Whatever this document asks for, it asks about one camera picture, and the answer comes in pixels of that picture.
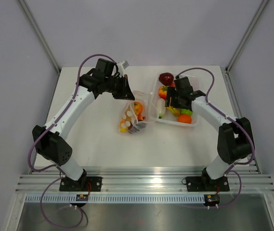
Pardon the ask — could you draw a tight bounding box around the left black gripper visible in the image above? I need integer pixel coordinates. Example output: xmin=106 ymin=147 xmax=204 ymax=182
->
xmin=104 ymin=75 xmax=135 ymax=101

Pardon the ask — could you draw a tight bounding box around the orange persimmon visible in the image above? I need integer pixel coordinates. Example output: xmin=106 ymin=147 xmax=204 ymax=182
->
xmin=133 ymin=101 xmax=143 ymax=116

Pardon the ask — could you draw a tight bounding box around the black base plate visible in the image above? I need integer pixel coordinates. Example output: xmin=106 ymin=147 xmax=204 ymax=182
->
xmin=59 ymin=176 xmax=103 ymax=192
xmin=182 ymin=176 xmax=230 ymax=193

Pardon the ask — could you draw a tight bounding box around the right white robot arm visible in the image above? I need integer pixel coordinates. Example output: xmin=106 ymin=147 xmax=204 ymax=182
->
xmin=166 ymin=76 xmax=254 ymax=192

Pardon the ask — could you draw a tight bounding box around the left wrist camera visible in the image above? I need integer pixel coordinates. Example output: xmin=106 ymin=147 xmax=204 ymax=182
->
xmin=117 ymin=60 xmax=129 ymax=76

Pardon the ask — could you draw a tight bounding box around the clear polka dot zip bag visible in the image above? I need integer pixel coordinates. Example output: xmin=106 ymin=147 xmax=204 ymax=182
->
xmin=118 ymin=90 xmax=158 ymax=134

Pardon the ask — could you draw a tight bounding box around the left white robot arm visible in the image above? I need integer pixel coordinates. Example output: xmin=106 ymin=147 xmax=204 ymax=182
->
xmin=32 ymin=56 xmax=135 ymax=192

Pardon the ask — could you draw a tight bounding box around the white perforated plastic basket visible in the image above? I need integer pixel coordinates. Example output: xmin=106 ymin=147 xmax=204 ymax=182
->
xmin=151 ymin=78 xmax=200 ymax=127

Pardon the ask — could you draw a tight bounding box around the white radish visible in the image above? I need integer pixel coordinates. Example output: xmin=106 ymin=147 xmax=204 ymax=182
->
xmin=157 ymin=98 xmax=166 ymax=119

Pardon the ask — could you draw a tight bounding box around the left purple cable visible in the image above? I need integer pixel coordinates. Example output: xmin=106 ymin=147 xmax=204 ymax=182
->
xmin=28 ymin=53 xmax=118 ymax=229

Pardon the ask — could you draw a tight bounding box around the yellow orange mango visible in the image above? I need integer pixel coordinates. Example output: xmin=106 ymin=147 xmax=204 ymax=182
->
xmin=119 ymin=114 xmax=131 ymax=133

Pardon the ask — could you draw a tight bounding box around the dark red apple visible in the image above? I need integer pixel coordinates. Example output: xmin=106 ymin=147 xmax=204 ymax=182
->
xmin=158 ymin=73 xmax=174 ymax=86

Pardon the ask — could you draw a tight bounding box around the purple cable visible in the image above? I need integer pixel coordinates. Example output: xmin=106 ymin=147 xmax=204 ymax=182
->
xmin=28 ymin=53 xmax=118 ymax=229
xmin=175 ymin=67 xmax=257 ymax=209

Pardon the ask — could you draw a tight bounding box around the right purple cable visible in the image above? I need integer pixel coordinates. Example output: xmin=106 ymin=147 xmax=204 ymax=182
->
xmin=175 ymin=67 xmax=257 ymax=209

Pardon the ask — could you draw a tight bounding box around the dark purple fig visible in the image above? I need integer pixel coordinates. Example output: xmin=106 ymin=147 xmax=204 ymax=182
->
xmin=128 ymin=121 xmax=147 ymax=134

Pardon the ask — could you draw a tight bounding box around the yellow banana bunch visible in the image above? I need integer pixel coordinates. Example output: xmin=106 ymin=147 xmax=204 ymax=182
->
xmin=167 ymin=104 xmax=181 ymax=117

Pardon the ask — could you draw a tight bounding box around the white slotted cable duct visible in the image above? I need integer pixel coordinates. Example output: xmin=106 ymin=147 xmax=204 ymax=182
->
xmin=26 ymin=193 xmax=205 ymax=204

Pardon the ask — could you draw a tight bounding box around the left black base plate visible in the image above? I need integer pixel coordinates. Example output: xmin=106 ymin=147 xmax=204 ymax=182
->
xmin=59 ymin=176 xmax=103 ymax=192

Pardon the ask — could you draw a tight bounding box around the aluminium rail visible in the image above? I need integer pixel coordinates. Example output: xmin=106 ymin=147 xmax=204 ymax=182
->
xmin=15 ymin=165 xmax=274 ymax=194

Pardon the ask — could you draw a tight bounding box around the orange tangerine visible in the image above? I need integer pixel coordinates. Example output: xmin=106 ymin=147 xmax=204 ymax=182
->
xmin=177 ymin=114 xmax=192 ymax=124

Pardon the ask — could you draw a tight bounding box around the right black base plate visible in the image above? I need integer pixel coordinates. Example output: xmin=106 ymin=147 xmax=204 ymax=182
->
xmin=182 ymin=176 xmax=230 ymax=193

